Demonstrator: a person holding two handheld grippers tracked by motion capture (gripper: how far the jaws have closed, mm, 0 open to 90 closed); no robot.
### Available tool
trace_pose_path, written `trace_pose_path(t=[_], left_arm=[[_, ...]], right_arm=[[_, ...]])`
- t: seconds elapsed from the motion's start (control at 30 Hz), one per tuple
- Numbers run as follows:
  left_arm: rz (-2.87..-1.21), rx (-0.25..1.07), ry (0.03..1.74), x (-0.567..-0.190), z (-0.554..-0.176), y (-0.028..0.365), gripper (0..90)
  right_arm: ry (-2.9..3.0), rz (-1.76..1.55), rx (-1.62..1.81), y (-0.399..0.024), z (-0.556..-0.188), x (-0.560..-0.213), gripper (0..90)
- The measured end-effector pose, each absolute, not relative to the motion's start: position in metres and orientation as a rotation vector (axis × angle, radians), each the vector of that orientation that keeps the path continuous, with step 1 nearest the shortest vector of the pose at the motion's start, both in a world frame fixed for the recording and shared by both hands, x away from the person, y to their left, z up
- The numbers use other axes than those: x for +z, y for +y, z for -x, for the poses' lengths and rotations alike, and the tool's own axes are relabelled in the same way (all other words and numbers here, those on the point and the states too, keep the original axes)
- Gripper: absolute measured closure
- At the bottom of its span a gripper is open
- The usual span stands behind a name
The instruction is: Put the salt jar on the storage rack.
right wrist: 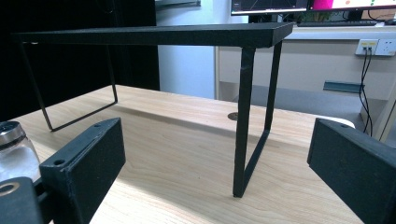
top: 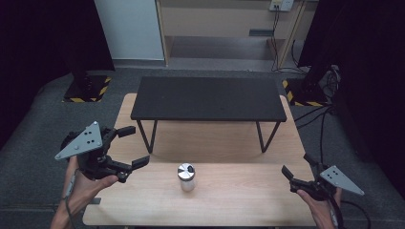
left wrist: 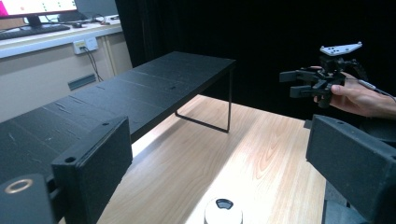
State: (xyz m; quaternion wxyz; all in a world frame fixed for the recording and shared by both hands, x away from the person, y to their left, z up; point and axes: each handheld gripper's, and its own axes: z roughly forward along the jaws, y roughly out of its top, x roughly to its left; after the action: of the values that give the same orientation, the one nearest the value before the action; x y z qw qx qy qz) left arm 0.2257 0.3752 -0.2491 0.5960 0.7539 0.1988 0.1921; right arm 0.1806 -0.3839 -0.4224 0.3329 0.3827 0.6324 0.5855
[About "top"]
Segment striped black stand base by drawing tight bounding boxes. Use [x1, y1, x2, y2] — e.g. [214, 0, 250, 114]
[281, 77, 330, 108]
[62, 73, 113, 104]

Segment white cabinet panel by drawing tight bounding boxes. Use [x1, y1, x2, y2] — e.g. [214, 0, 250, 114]
[94, 0, 165, 62]

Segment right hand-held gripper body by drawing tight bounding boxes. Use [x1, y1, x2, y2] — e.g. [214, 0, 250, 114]
[289, 162, 366, 202]

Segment black curtain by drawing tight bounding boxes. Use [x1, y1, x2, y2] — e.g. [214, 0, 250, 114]
[297, 0, 405, 199]
[0, 0, 116, 151]

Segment black socket cables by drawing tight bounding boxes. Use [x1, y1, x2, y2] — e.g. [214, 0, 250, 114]
[269, 4, 310, 74]

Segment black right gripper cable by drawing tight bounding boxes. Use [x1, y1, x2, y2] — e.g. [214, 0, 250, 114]
[329, 195, 373, 229]

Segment person's left hand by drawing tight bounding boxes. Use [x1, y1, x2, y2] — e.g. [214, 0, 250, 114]
[62, 156, 119, 218]

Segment silver metal can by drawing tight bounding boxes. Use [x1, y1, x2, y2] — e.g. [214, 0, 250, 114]
[177, 162, 197, 193]

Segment tangled cable bundle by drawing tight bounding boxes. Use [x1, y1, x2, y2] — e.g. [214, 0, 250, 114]
[318, 64, 342, 98]

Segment grey left gripper cable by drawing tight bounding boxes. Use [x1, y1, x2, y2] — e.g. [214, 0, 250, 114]
[61, 167, 80, 229]

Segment person's right hand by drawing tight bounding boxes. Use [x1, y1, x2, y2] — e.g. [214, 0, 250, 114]
[296, 187, 344, 221]

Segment black floor cables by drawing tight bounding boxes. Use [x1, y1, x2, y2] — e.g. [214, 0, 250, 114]
[292, 104, 338, 164]

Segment white wall power socket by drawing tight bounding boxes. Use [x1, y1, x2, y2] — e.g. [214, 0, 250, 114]
[268, 0, 295, 12]

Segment black shelf riser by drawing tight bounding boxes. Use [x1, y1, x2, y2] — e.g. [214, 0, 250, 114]
[130, 75, 288, 155]

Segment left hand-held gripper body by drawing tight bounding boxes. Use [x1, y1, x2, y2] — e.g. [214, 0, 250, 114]
[54, 120, 134, 183]

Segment wooden shelf unit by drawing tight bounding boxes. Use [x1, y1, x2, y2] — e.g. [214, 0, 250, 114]
[155, 0, 319, 70]

